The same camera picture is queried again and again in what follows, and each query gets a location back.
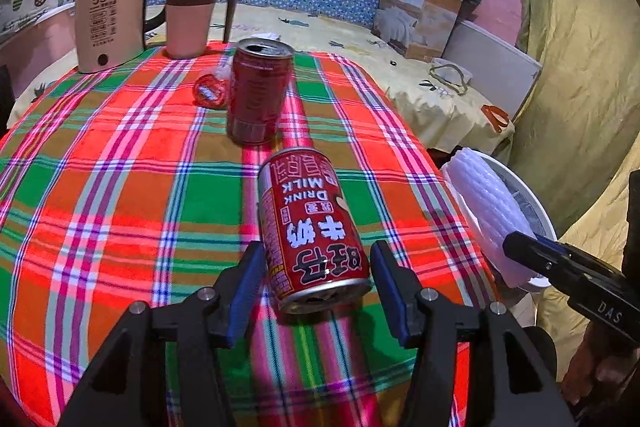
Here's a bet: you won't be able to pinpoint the pink mug with brown lid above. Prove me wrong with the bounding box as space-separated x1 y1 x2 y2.
165 0 239 59

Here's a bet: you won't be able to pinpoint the red white snack wrapper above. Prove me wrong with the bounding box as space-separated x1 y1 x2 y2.
194 64 232 109

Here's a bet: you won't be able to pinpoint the pink storage box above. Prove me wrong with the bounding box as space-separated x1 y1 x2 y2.
0 2 78 72

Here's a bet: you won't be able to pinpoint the dark red drink can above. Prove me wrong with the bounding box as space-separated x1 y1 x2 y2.
226 38 296 146

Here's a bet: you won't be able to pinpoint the green strap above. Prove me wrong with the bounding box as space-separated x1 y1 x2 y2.
429 62 472 96

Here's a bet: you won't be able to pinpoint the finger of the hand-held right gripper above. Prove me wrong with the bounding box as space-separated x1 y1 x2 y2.
502 231 588 290
536 234 626 285

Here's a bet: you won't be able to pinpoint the orange strap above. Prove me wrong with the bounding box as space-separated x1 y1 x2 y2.
481 103 511 132

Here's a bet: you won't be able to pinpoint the person's right hand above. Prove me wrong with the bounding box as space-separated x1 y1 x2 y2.
566 332 625 408

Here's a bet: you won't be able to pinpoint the white board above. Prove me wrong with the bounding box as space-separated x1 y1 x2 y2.
442 19 544 118

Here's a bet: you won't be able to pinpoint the yellow-green curtain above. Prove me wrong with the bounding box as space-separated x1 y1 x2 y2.
507 0 640 358

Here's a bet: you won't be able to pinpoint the white bowl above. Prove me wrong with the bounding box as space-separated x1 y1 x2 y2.
431 57 471 82

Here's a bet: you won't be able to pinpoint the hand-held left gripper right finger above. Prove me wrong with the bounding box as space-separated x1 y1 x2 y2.
370 239 576 427

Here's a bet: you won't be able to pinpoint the white trash bin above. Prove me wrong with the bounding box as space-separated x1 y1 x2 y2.
440 149 558 323

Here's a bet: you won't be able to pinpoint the cream thermos box 55 degrees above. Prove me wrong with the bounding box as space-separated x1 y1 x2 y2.
75 0 147 74

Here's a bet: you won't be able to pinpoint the cardboard quilt box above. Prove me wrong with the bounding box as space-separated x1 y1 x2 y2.
372 0 483 61

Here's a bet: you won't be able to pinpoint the red can with white print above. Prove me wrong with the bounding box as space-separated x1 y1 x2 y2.
257 148 372 314

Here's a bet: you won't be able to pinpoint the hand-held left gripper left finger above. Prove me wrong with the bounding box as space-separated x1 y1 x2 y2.
60 241 266 427

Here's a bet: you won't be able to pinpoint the yellow bed sheet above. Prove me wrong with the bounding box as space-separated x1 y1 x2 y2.
142 2 517 158

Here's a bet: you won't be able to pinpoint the white foam fruit net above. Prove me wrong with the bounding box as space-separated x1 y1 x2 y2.
446 147 543 288

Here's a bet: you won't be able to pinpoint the clear plastic bin liner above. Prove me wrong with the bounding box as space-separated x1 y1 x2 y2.
514 193 545 234

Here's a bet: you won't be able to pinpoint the plaid tablecloth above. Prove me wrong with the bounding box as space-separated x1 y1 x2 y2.
0 41 501 427

